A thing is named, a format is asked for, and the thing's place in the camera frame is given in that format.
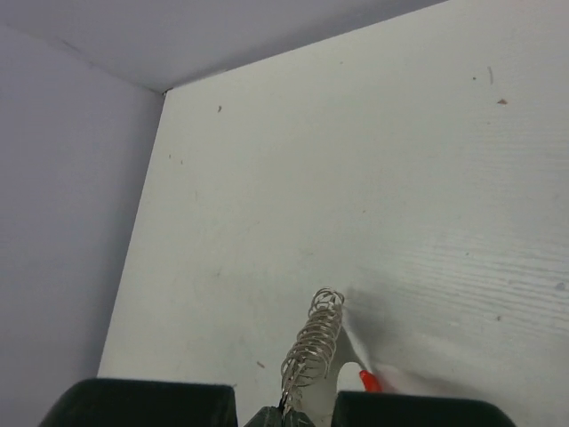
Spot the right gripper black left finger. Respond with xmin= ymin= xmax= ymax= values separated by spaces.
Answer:
xmin=40 ymin=378 xmax=236 ymax=426

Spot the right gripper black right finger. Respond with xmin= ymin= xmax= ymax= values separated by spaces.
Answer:
xmin=333 ymin=391 xmax=515 ymax=427

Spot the metal key holder red handle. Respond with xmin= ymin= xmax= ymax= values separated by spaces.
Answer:
xmin=280 ymin=287 xmax=383 ymax=415

